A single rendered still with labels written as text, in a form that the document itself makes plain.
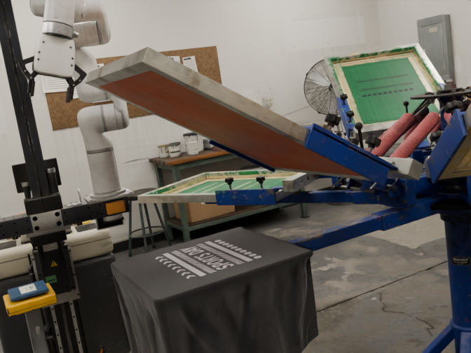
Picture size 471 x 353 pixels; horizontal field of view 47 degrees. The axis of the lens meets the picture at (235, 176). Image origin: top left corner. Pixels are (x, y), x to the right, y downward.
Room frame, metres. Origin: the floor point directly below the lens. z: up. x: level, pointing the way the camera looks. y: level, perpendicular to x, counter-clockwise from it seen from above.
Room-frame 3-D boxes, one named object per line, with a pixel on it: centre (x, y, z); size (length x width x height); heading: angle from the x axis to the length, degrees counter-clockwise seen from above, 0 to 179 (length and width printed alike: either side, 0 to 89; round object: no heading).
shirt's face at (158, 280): (1.58, 0.12, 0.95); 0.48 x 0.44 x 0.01; 117
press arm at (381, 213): (1.80, -0.32, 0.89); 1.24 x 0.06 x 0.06; 117
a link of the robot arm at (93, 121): (1.89, 0.45, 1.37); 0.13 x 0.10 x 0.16; 100
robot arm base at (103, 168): (1.90, 0.46, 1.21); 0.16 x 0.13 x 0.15; 21
